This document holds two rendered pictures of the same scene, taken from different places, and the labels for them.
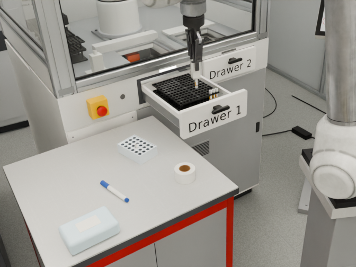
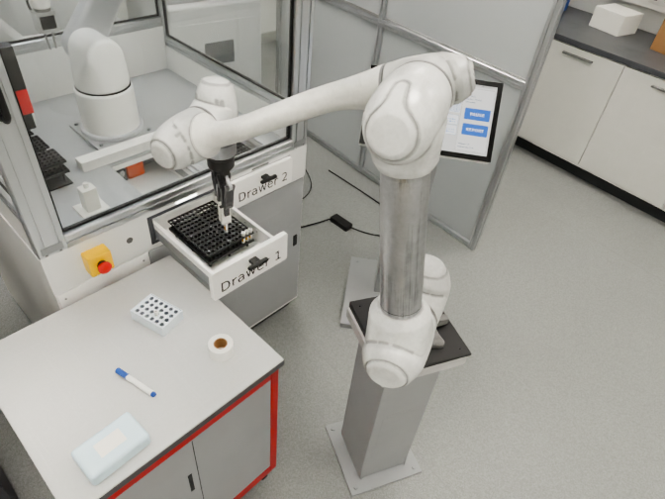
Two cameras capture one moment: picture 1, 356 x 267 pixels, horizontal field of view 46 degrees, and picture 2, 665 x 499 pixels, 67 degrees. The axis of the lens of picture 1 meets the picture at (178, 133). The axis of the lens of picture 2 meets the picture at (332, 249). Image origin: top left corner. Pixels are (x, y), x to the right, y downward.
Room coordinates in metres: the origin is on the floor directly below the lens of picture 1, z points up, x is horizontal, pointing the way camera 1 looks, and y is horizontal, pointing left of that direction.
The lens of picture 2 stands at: (0.19, 0.03, 1.96)
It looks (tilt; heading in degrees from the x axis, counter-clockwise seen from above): 42 degrees down; 339
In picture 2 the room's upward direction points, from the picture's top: 7 degrees clockwise
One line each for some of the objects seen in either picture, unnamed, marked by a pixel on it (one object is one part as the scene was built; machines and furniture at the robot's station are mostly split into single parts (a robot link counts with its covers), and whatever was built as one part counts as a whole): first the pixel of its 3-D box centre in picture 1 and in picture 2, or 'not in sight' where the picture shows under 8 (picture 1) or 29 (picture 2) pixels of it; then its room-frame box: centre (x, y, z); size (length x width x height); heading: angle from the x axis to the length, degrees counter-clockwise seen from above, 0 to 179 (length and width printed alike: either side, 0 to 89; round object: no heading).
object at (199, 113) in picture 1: (214, 113); (250, 264); (1.32, -0.14, 0.87); 0.29 x 0.02 x 0.11; 119
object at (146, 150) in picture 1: (137, 149); (156, 314); (1.26, 0.15, 0.78); 0.12 x 0.08 x 0.04; 44
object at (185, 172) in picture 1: (185, 172); (221, 348); (1.09, -0.01, 0.78); 0.07 x 0.07 x 0.04
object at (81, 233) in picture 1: (89, 229); (112, 447); (0.86, 0.27, 0.78); 0.15 x 0.10 x 0.04; 122
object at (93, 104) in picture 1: (98, 107); (98, 260); (1.42, 0.30, 0.88); 0.07 x 0.05 x 0.07; 119
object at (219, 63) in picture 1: (229, 64); (261, 181); (1.75, -0.25, 0.87); 0.29 x 0.02 x 0.11; 119
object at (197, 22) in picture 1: (193, 27); (221, 167); (1.42, -0.08, 1.17); 0.08 x 0.07 x 0.09; 16
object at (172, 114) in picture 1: (184, 95); (210, 233); (1.50, -0.03, 0.86); 0.40 x 0.26 x 0.06; 29
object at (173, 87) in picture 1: (185, 95); (211, 234); (1.49, -0.04, 0.87); 0.22 x 0.18 x 0.06; 29
